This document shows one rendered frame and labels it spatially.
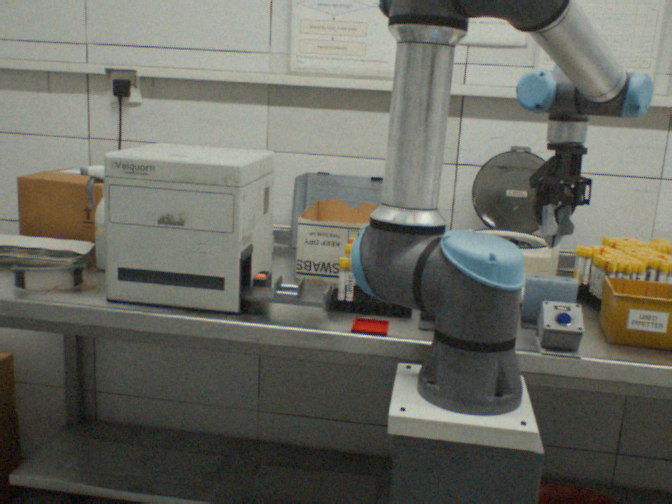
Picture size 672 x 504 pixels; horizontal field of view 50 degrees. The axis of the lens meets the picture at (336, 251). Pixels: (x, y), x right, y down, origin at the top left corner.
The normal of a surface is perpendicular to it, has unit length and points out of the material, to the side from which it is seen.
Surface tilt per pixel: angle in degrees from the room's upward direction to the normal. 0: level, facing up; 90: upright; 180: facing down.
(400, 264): 72
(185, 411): 90
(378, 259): 87
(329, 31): 92
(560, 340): 120
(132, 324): 90
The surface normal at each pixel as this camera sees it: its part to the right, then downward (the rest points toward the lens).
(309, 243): -0.14, 0.21
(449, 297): -0.71, 0.15
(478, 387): 0.00, -0.09
